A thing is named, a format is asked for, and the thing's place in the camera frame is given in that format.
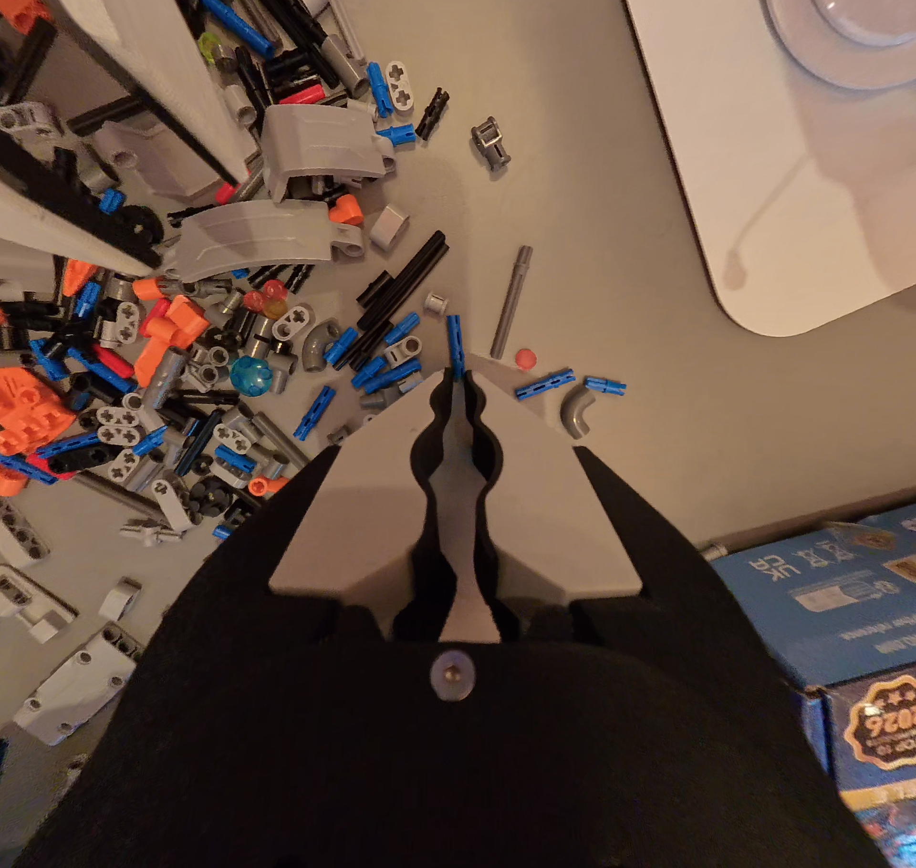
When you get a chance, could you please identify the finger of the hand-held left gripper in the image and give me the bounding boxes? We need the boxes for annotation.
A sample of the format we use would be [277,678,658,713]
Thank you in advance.
[29,0,261,186]
[0,129,163,277]

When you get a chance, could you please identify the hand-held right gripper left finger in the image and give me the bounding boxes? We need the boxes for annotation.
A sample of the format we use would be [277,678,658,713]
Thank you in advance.
[270,375,452,636]

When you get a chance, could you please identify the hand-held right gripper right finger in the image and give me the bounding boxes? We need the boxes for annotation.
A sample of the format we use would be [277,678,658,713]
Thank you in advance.
[461,375,642,636]

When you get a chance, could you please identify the pile of small building pieces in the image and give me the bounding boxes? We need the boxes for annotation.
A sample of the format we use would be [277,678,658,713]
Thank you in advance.
[0,0,631,754]

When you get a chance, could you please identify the blue robot kit box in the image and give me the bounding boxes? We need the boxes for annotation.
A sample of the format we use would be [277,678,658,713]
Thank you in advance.
[706,501,916,852]

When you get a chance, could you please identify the white booklet stand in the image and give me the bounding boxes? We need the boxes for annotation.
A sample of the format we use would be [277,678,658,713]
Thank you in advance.
[612,0,916,340]

